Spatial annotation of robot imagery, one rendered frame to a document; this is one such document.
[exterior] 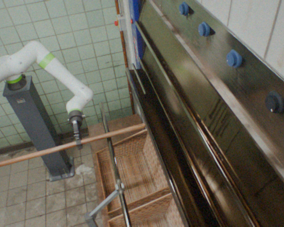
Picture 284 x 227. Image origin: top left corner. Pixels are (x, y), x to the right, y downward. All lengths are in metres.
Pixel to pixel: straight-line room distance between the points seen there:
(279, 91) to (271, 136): 0.13
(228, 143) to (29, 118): 1.91
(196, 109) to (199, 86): 0.08
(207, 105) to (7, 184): 2.71
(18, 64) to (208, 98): 1.21
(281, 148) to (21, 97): 1.99
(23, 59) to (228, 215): 1.40
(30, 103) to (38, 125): 0.26
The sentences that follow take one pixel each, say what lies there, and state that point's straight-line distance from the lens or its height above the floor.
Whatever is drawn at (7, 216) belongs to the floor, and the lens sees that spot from 3.10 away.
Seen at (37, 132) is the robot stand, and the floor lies 0.72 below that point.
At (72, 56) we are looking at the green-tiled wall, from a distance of 2.74.
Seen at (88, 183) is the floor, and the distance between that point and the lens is 2.95.
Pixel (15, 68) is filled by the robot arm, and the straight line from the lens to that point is 1.77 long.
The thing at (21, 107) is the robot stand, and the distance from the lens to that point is 2.38.
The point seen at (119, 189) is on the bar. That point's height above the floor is 1.17.
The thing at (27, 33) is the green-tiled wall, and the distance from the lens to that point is 2.64.
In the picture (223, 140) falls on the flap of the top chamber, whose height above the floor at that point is 1.77.
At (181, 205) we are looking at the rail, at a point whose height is 1.43.
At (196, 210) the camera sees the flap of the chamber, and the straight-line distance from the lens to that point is 1.13.
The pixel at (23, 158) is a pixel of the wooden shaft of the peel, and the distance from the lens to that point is 1.74.
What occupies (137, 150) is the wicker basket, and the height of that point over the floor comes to 0.62.
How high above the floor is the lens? 2.42
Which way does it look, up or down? 44 degrees down
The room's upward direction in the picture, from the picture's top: 7 degrees counter-clockwise
